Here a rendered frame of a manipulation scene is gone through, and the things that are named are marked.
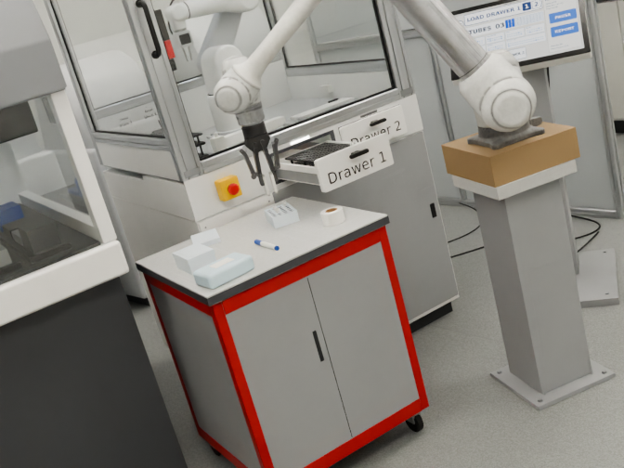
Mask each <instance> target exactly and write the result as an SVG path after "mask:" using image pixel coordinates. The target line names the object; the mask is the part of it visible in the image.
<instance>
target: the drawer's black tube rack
mask: <svg viewBox="0 0 624 468"><path fill-rule="evenodd" d="M347 147H350V144H339V143H326V142H325V143H322V144H319V145H317V146H315V147H313V148H310V149H306V150H303V151H301V152H298V153H296V154H294V155H292V156H289V157H287V158H285V160H289V161H291V164H300V165H307V166H315V164H314V161H315V160H317V159H319V158H322V157H324V156H327V155H329V154H332V153H334V152H336V151H338V150H342V149H345V148H347ZM293 161H297V162H295V163H293Z"/></svg>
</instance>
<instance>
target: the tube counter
mask: <svg viewBox="0 0 624 468"><path fill-rule="evenodd" d="M539 21H544V16H543V11H540V12H536V13H531V14H527V15H523V16H519V17H515V18H510V19H504V20H499V21H495V22H494V24H495V32H497V31H501V30H506V29H510V28H514V27H518V26H523V25H527V24H530V23H535V22H539Z"/></svg>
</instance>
